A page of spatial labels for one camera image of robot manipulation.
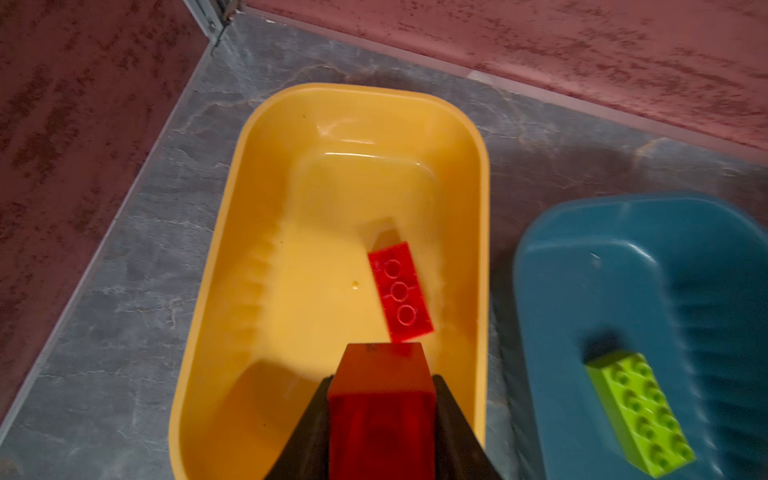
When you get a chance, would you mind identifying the yellow plastic bin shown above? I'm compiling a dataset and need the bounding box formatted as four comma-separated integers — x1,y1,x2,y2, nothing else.
168,83,490,479

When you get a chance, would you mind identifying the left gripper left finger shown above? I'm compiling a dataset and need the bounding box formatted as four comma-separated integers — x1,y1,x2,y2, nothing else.
264,376,333,480

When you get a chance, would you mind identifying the teal plastic bin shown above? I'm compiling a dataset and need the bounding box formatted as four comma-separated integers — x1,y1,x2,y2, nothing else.
506,194,767,479

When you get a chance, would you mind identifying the red long brick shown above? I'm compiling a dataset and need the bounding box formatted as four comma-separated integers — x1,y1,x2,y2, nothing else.
368,242,434,343

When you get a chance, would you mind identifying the red brick cluster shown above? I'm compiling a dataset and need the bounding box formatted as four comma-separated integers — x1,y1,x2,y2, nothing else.
327,343,436,479

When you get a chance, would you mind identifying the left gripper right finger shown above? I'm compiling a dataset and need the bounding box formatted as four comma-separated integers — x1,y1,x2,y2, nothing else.
432,375,501,480

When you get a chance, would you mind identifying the left corner aluminium post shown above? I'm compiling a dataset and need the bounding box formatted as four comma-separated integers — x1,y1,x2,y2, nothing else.
183,0,242,45

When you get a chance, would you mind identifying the green brick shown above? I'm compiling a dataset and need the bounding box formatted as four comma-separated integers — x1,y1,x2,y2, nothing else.
585,350,696,479

